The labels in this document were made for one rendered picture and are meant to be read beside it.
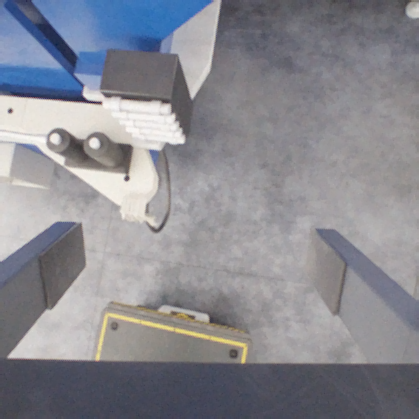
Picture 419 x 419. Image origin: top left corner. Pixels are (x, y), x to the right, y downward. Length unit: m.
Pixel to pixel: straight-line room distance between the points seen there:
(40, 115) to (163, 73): 0.56
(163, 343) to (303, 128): 1.35
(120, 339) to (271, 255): 0.87
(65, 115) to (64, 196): 0.95
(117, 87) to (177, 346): 1.10
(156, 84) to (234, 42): 1.42
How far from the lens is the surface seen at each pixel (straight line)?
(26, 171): 1.62
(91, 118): 1.05
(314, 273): 0.16
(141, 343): 1.49
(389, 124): 2.00
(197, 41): 1.02
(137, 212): 0.91
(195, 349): 1.44
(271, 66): 1.99
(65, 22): 0.84
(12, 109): 1.21
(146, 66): 0.71
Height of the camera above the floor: 1.68
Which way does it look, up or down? 82 degrees down
